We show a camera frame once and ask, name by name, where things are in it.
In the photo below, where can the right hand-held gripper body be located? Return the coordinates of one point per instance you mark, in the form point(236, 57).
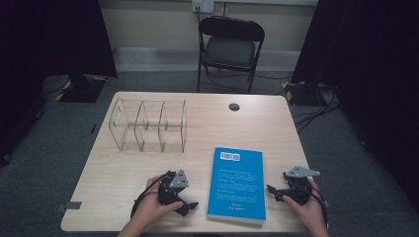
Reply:
point(299, 191)

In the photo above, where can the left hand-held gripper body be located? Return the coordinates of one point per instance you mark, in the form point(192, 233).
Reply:
point(168, 194)

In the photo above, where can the blue book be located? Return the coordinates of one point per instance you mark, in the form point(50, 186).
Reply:
point(237, 187)

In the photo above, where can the clear acrylic book rack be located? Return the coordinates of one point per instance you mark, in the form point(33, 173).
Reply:
point(183, 128)

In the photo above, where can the person's left hand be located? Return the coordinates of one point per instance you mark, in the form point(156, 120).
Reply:
point(150, 207)

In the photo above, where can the person's right hand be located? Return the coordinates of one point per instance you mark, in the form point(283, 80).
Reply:
point(311, 212)

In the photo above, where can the dark stand base yellow tape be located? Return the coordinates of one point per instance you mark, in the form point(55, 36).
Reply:
point(301, 94)
point(82, 90)

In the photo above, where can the grey tape strip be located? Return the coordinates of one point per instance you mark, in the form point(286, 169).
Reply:
point(69, 206)

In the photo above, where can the black folding chair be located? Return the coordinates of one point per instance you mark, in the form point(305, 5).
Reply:
point(230, 52)

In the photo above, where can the black curtain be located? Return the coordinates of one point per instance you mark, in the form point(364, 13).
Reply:
point(369, 65)
point(49, 36)

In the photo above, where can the white wall socket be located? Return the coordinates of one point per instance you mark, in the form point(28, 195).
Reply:
point(203, 5)

